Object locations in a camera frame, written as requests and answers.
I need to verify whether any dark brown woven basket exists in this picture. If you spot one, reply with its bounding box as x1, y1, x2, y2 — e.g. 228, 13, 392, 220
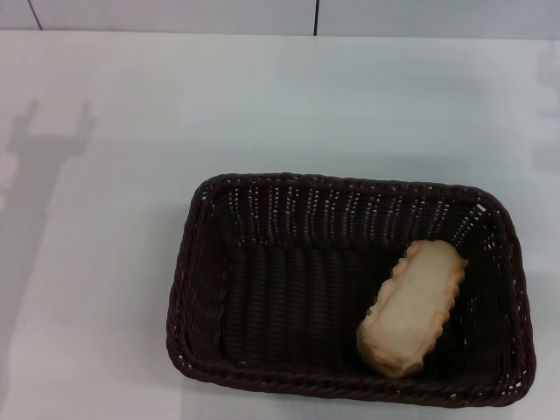
164, 171, 537, 409

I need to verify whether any orange striped bread loaf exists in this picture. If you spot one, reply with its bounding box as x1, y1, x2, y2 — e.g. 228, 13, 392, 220
355, 239, 470, 379

